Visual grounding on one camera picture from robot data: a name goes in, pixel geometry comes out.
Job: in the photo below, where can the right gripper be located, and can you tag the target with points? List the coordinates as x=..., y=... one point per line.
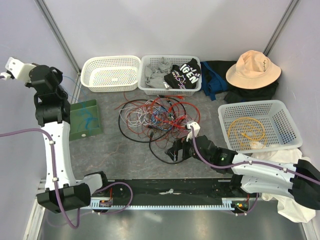
x=178, y=144

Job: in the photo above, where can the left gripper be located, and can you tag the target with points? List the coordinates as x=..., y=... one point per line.
x=57, y=75

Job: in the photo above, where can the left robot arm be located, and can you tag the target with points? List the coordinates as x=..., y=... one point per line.
x=52, y=111

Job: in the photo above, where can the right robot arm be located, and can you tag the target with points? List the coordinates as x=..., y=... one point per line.
x=298, y=181

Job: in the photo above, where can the white tape scrap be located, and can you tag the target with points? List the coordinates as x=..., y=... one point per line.
x=169, y=192

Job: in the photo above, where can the green plastic tray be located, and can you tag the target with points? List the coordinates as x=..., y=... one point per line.
x=85, y=120

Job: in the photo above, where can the left white empty basket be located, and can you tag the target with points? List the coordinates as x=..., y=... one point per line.
x=106, y=74

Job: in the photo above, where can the black printed t-shirt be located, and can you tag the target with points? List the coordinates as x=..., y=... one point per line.
x=184, y=77

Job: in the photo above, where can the black garment under hat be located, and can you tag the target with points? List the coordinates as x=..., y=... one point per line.
x=239, y=95

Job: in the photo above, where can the right white large basket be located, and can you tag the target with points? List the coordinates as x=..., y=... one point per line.
x=258, y=126

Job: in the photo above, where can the grey cloth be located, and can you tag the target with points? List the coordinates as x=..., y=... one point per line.
x=155, y=75

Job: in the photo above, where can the blue black garment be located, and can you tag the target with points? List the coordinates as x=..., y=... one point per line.
x=213, y=75

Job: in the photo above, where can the middle white clothes basket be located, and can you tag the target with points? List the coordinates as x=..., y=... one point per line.
x=154, y=60

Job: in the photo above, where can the peach bucket hat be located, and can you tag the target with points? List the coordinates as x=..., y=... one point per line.
x=253, y=70

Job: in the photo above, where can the white cloth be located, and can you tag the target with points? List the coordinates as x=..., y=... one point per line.
x=286, y=206

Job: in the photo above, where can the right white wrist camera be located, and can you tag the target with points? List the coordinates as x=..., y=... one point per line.
x=193, y=129

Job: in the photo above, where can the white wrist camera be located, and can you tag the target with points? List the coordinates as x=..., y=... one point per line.
x=16, y=69
x=193, y=129

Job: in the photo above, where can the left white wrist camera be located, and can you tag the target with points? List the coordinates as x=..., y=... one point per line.
x=16, y=69

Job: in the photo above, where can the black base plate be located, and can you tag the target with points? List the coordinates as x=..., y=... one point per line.
x=194, y=191

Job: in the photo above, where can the slotted cable duct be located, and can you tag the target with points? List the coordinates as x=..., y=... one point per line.
x=98, y=204

